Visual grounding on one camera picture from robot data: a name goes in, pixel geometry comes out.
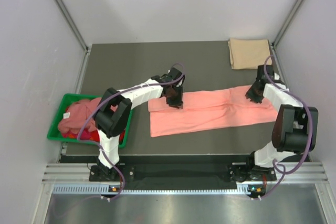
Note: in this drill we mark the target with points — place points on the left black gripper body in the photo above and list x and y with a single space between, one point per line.
174 86

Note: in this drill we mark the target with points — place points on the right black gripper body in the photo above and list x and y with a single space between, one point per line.
252 94

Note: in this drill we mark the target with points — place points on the salmon pink t shirt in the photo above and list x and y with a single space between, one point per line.
208 110

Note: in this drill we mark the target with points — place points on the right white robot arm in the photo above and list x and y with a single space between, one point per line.
295 127

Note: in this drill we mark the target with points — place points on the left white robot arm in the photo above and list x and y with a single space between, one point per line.
115 106

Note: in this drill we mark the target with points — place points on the folded beige t shirt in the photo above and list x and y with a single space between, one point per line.
248 54

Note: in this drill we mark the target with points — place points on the red shirt in bin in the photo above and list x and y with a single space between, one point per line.
92 136

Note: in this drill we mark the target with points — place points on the dusty pink shirt in bin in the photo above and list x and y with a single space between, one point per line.
76 115

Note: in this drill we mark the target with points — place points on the green plastic bin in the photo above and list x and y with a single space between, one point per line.
69 99

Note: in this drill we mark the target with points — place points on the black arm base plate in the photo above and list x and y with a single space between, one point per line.
190 176

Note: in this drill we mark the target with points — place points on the aluminium frame rail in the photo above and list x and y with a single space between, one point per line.
308 173

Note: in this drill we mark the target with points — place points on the slotted grey cable duct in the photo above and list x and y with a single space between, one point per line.
112 190

